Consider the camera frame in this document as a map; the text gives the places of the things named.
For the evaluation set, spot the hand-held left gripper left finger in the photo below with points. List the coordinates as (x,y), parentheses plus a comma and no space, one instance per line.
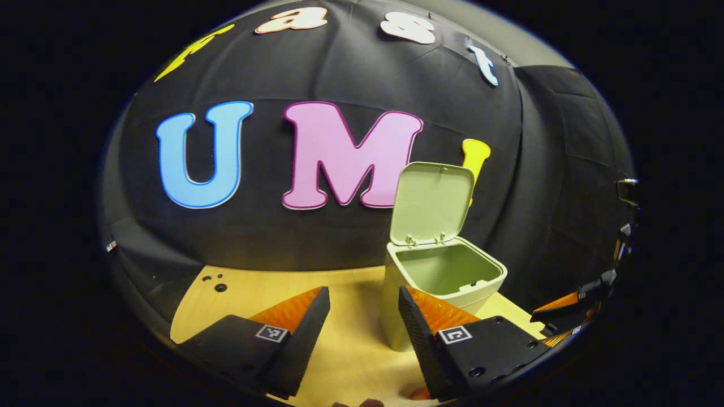
(305,345)

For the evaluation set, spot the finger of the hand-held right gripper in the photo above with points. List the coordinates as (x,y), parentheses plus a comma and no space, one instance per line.
(560,338)
(560,304)

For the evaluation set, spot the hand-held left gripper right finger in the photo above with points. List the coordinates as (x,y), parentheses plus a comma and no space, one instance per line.
(418,345)

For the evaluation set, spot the red pop can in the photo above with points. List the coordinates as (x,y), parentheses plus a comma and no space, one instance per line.
(419,393)

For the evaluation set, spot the green desktop garbage bin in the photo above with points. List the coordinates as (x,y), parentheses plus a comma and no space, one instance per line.
(432,203)

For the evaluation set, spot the wooden desktop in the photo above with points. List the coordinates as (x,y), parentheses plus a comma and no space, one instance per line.
(350,339)

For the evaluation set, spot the black backdrop cloth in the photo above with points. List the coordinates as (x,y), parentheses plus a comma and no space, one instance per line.
(283,237)

